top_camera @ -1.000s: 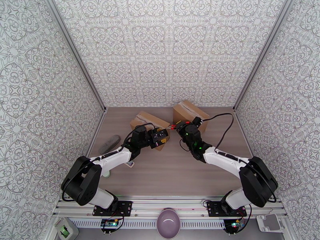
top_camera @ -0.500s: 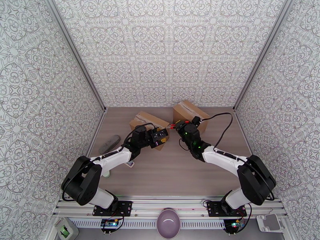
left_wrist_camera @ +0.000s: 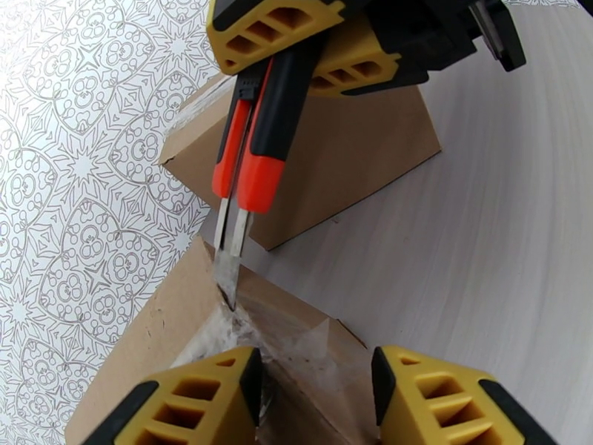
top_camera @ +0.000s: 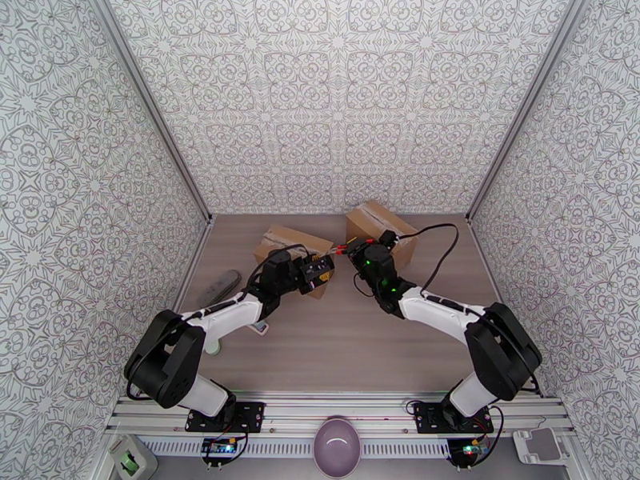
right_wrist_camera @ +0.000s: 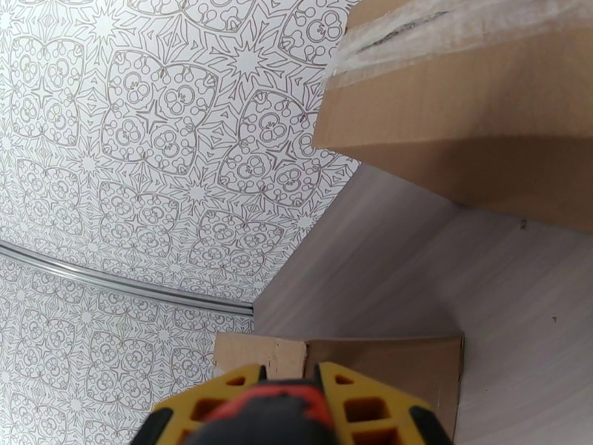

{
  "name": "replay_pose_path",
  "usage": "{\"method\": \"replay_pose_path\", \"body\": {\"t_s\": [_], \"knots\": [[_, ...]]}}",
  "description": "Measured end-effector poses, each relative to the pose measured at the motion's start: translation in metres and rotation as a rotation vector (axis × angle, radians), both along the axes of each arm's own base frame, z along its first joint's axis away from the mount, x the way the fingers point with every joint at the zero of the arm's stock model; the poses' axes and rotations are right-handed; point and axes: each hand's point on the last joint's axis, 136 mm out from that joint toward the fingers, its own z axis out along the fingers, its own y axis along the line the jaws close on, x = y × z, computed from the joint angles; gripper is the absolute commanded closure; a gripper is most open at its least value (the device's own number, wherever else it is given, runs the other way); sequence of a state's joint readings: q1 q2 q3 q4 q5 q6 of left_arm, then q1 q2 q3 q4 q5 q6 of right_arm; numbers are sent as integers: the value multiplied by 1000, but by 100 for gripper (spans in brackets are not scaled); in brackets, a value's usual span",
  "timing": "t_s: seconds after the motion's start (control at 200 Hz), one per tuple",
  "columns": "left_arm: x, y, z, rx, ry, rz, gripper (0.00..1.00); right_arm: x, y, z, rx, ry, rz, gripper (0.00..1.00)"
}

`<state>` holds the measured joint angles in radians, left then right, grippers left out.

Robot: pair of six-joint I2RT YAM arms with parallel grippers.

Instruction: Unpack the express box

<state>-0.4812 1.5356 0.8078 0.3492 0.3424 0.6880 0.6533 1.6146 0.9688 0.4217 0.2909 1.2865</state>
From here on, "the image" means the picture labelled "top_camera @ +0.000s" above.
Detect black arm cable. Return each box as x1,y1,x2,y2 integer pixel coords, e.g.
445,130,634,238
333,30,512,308
125,242,310,401
353,223,543,394

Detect white slotted cable duct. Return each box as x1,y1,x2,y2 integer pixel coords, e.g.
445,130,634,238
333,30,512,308
137,437,454,458

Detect aluminium corner post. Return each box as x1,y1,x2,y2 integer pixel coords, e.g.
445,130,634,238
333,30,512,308
466,0,589,224
85,0,215,225

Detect white tablet stand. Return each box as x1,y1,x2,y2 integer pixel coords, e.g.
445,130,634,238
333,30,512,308
512,427,569,465

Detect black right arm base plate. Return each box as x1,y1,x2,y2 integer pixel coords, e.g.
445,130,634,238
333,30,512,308
414,401,494,434

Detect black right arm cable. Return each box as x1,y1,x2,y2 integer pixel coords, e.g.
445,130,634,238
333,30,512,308
353,223,543,394

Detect grey oblong stone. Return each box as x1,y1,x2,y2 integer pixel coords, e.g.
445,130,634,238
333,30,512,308
196,269,242,310

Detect cardboard box with torn tape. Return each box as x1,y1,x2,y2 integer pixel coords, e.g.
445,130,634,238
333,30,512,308
345,199,421,270

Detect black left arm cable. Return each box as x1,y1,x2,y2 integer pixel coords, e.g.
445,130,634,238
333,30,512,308
125,242,310,401

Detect circuit board with wires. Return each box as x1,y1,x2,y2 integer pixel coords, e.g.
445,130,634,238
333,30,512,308
447,435,496,467
199,435,247,466

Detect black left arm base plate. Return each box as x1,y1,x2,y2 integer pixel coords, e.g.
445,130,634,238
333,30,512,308
186,401,266,434

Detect purple bowl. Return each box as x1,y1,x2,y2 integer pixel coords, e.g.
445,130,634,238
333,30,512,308
313,415,362,480

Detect white device with green part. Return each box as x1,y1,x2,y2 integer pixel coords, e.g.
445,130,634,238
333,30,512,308
107,434,158,480

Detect aluminium table edge rail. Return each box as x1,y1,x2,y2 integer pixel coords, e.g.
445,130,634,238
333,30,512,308
467,217,543,397
167,215,216,320

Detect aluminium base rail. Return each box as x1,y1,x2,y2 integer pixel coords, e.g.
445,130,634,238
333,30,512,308
105,390,574,437

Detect red and black utility knife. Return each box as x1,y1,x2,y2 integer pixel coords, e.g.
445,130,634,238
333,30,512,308
334,237,377,258

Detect cardboard box with clear tape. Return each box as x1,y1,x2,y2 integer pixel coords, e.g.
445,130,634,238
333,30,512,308
252,223,334,301

